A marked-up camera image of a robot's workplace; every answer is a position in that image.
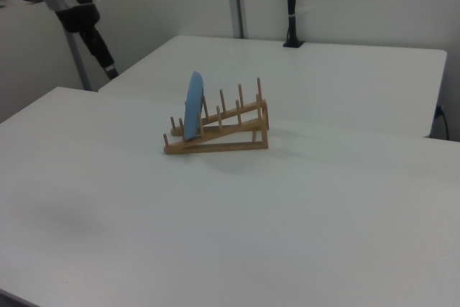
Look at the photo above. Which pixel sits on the black pole with clamp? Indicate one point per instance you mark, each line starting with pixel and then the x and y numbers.
pixel 292 5

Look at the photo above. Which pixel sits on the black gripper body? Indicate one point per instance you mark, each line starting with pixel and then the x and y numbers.
pixel 79 17

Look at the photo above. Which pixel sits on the blue round plate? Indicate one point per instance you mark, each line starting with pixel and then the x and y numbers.
pixel 194 109

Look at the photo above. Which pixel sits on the wooden plate rack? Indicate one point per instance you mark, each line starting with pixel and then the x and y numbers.
pixel 230 147

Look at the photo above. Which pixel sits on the thin grey metal post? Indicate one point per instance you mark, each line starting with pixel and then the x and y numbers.
pixel 79 66

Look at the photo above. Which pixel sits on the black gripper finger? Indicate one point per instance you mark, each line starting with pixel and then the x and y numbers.
pixel 87 42
pixel 102 51

